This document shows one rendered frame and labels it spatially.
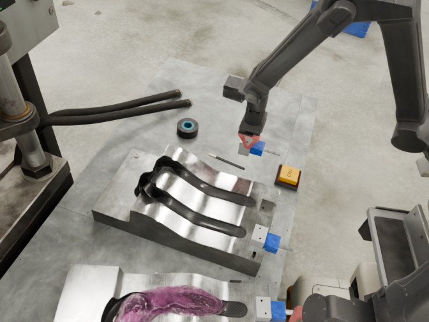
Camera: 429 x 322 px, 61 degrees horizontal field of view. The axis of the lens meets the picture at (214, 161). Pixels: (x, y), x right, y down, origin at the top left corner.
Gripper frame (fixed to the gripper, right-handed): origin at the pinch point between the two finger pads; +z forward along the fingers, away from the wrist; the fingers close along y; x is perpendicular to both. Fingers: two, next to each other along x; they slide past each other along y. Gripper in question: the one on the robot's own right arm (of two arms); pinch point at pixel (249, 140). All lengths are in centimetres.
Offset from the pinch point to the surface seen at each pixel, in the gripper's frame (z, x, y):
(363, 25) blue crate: 84, 51, -281
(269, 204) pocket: 8.4, 11.4, 15.5
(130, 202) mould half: 8.0, -27.3, 29.9
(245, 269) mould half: 12.6, 10.2, 35.9
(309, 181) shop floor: 96, 33, -78
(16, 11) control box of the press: -29, -72, 4
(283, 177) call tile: 11.9, 13.6, 0.1
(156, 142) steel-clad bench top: 13.7, -33.2, -0.1
